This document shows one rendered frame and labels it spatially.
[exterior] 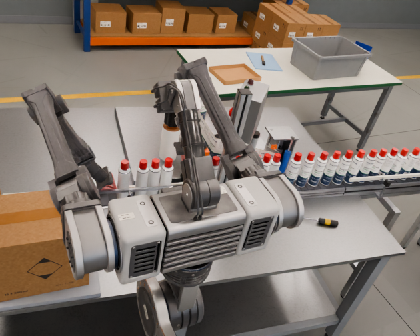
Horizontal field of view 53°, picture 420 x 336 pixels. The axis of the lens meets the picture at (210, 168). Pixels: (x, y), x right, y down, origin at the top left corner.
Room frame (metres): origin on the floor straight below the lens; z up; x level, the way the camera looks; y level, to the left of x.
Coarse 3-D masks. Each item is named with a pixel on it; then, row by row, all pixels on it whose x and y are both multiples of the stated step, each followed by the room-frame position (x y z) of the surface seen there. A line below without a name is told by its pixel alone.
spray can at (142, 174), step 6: (144, 162) 1.40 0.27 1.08; (138, 168) 1.40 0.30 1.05; (144, 168) 1.39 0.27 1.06; (138, 174) 1.39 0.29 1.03; (144, 174) 1.39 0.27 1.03; (138, 180) 1.38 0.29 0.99; (144, 180) 1.39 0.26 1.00; (138, 186) 1.38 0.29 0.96; (144, 186) 1.39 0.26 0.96; (138, 192) 1.38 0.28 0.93; (144, 192) 1.39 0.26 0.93
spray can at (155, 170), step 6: (156, 162) 1.42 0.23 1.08; (150, 168) 1.42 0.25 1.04; (156, 168) 1.42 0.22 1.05; (150, 174) 1.41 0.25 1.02; (156, 174) 1.41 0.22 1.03; (150, 180) 1.41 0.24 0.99; (156, 180) 1.41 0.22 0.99; (150, 186) 1.41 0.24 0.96; (156, 186) 1.42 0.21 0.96; (150, 192) 1.41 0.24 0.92; (156, 192) 1.42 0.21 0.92
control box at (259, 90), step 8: (240, 88) 1.49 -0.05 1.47; (256, 88) 1.51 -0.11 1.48; (264, 88) 1.52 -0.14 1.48; (256, 96) 1.44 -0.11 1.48; (264, 96) 1.46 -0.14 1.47; (256, 104) 1.40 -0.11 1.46; (264, 104) 1.56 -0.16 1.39; (248, 112) 1.41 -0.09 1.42; (256, 112) 1.40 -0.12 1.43; (248, 120) 1.41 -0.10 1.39; (256, 120) 1.40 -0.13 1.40; (248, 128) 1.40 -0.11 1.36; (256, 128) 1.50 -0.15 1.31; (248, 136) 1.40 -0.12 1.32
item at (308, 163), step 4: (312, 152) 1.77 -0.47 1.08; (308, 156) 1.76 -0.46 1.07; (312, 156) 1.75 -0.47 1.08; (304, 160) 1.76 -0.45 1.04; (308, 160) 1.75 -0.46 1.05; (312, 160) 1.75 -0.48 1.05; (304, 164) 1.75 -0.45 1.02; (308, 164) 1.74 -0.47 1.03; (312, 164) 1.74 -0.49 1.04; (304, 168) 1.74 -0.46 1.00; (308, 168) 1.74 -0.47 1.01; (300, 172) 1.75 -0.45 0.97; (304, 172) 1.74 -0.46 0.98; (308, 172) 1.74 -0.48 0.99; (300, 176) 1.75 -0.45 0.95; (304, 176) 1.74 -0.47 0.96; (308, 176) 1.75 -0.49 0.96; (296, 180) 1.76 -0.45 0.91; (300, 180) 1.74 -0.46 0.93; (304, 180) 1.74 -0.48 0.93; (296, 184) 1.75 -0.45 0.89; (300, 184) 1.74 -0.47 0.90; (304, 184) 1.74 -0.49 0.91
